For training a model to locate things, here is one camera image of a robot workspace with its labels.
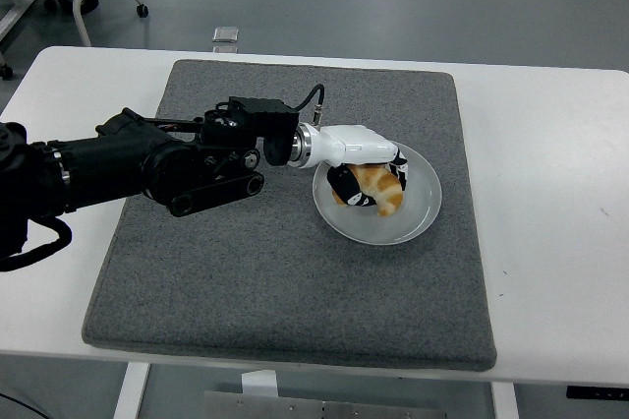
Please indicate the croissant bread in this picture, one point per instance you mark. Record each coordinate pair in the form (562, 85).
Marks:
(385, 188)

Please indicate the grey felt mat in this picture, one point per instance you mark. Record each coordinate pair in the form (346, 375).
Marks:
(245, 281)

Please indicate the grey metal plate with screws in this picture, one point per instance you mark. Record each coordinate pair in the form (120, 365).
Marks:
(275, 409)

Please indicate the black table control box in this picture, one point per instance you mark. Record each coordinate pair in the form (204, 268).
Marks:
(597, 393)

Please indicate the silver floor socket cover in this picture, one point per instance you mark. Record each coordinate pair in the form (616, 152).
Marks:
(226, 34)

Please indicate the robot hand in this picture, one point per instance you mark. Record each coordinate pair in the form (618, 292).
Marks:
(354, 143)

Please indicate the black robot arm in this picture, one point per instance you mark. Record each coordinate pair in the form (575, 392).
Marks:
(123, 163)

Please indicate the white table leg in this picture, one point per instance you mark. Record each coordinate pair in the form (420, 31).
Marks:
(130, 389)
(504, 401)

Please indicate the grey round plate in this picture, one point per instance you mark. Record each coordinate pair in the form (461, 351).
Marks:
(417, 212)

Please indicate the white bracket under table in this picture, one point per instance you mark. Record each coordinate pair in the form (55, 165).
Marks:
(259, 382)

